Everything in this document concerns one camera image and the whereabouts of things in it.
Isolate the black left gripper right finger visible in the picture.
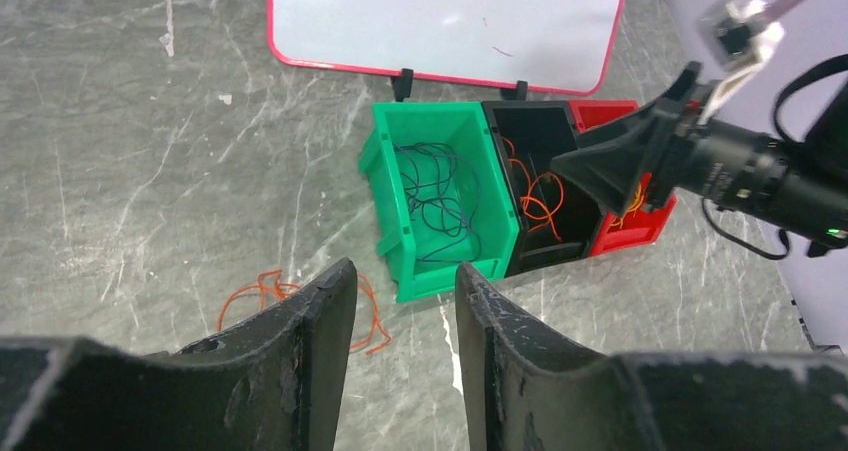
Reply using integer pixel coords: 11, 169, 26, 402
455, 263, 847, 450

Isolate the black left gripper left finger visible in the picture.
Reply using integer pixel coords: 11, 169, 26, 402
1, 258, 358, 450

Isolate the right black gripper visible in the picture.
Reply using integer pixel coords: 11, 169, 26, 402
550, 61, 847, 250

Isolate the pink framed whiteboard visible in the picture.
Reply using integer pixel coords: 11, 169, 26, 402
267, 0, 625, 96

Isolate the black whiteboard stand foot right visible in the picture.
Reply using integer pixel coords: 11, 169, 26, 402
499, 80, 528, 101

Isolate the black plastic bin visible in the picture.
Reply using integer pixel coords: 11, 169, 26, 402
482, 100, 602, 277

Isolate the green plastic bin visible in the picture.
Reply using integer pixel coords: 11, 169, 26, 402
359, 102, 519, 303

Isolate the black whiteboard stand foot left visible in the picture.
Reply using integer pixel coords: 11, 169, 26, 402
390, 68, 414, 103

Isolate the yellow cable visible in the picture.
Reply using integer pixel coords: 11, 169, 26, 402
609, 172, 654, 231

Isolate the red plastic bin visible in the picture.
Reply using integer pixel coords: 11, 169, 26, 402
568, 99, 677, 257

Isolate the black whiteboard stand foot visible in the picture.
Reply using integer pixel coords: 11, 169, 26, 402
390, 68, 414, 103
499, 80, 528, 101

